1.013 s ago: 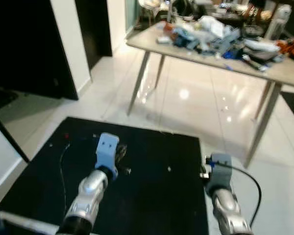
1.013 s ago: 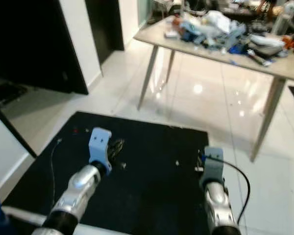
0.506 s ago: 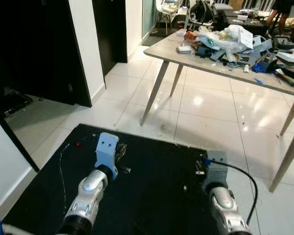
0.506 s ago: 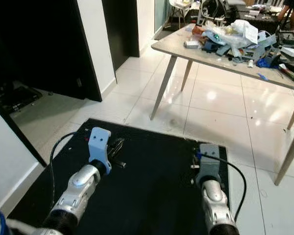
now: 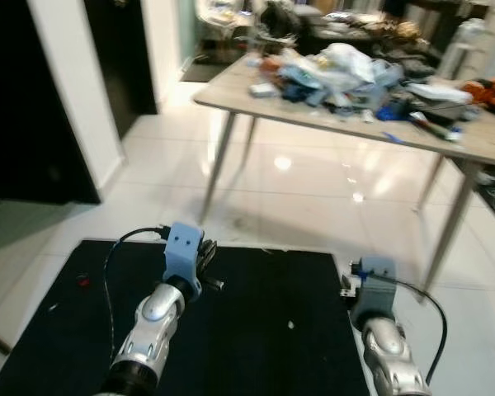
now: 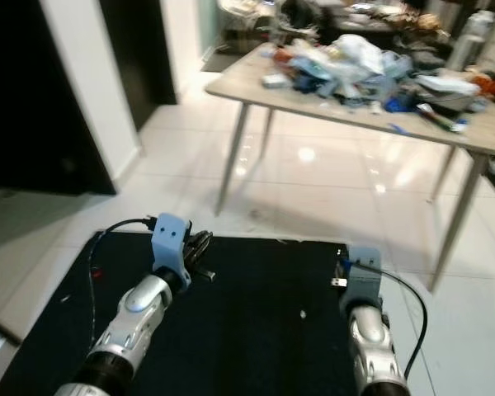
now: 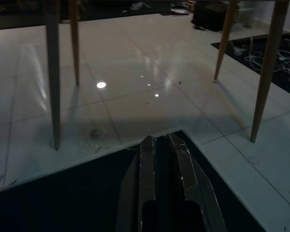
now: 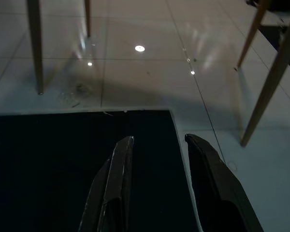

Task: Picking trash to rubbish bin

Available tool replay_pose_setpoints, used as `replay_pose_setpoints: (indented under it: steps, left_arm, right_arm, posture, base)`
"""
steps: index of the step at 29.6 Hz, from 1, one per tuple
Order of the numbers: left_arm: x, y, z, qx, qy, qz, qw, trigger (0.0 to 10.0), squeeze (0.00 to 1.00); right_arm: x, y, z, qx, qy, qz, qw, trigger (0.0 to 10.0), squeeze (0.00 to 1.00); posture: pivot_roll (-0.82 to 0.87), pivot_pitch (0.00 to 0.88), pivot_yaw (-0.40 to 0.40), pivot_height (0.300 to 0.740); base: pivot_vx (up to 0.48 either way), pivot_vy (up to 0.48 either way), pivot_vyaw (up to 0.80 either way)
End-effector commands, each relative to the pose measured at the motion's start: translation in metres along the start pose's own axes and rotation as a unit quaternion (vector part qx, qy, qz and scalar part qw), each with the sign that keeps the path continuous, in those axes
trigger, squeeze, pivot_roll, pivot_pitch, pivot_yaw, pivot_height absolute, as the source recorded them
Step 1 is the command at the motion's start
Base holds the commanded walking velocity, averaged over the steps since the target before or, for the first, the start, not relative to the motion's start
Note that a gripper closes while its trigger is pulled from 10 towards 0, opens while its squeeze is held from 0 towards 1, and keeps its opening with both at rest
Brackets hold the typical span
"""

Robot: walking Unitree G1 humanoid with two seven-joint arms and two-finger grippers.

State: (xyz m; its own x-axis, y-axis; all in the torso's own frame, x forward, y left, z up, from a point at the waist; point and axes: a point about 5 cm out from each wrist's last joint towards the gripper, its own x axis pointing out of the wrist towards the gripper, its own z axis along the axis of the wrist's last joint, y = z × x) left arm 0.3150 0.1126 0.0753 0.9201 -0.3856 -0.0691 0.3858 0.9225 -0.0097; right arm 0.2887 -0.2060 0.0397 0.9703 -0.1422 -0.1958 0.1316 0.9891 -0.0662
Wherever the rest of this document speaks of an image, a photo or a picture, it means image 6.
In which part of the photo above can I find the black floor mat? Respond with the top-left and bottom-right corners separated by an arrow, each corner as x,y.
0,231 -> 362,396

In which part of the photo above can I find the light wooden table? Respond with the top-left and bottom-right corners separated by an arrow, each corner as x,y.
205,43 -> 495,294

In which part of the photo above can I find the small blue object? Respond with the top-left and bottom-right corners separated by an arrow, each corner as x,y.
385,96 -> 414,115

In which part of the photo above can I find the small white box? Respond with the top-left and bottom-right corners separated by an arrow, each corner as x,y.
262,73 -> 289,90

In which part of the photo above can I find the green and red pen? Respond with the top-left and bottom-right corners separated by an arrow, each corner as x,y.
416,102 -> 468,134

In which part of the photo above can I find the blue-grey printed part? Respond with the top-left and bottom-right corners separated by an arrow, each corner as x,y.
292,61 -> 344,97

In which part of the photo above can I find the black pouch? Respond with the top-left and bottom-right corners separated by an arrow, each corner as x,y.
424,88 -> 480,116

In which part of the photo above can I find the flat white box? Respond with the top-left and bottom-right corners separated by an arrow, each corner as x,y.
416,73 -> 484,97

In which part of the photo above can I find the white plastic bag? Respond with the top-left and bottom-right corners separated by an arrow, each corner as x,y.
329,34 -> 389,78

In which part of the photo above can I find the white chair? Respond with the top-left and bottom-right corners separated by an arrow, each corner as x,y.
218,0 -> 270,26

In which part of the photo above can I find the dark low table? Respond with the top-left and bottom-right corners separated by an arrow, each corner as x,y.
321,3 -> 447,43

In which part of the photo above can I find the black chair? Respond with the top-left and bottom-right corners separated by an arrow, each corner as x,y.
280,0 -> 323,35

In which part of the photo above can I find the clear acrylic tower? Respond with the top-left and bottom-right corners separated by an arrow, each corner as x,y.
449,9 -> 495,72

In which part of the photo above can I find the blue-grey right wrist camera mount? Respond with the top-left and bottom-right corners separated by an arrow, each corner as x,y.
340,246 -> 384,313

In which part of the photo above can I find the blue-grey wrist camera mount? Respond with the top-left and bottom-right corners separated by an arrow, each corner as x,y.
340,246 -> 384,313
151,213 -> 192,291

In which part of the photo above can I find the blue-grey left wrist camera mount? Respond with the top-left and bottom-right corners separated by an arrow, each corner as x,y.
151,213 -> 192,291

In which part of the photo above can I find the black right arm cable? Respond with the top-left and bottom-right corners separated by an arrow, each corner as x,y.
363,262 -> 429,382

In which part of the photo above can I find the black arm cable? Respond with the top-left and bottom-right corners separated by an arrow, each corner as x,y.
363,262 -> 429,382
87,218 -> 156,347

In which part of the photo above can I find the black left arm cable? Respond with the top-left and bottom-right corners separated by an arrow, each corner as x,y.
87,218 -> 156,347

